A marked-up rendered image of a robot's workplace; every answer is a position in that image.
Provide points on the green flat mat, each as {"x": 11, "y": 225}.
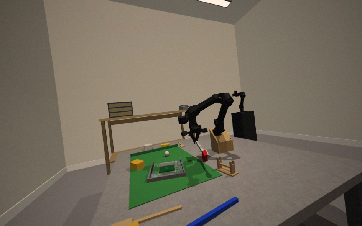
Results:
{"x": 142, "y": 192}

